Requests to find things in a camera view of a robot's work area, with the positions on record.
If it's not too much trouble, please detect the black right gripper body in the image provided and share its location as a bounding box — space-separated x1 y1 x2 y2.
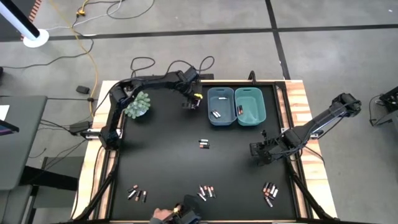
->
262 136 292 162

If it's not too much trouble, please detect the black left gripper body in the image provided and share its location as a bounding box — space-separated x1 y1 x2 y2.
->
178 79 203 102

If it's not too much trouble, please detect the blue plastic bin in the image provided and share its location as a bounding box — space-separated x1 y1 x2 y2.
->
207 86 237 126

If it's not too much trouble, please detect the teal plastic bin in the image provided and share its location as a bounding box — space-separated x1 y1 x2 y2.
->
234 86 267 126

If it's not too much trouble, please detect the green succulent in patterned pot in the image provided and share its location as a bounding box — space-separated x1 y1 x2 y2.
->
124 91 152 119

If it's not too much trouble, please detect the person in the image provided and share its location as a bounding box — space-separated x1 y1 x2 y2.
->
149 195 203 224

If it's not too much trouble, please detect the person's hand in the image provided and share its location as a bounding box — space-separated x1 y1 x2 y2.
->
152 207 175 222

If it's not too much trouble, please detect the black equipment stand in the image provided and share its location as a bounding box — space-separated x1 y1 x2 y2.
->
369 86 398 127

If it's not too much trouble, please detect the black white pole with base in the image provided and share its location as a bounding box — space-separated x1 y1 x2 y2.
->
0 0 50 49

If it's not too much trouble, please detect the gray desk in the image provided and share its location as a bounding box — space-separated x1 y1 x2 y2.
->
0 95 49 191

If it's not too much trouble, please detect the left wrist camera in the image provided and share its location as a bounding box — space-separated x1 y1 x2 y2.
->
183 67 200 82

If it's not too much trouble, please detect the black frame strut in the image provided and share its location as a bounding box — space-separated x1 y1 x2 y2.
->
285 161 335 222
73 149 121 222

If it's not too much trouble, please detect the black looped floor cable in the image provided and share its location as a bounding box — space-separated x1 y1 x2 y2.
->
129 56 156 81

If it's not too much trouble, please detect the yellow cable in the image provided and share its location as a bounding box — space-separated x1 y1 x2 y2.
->
49 0 100 113

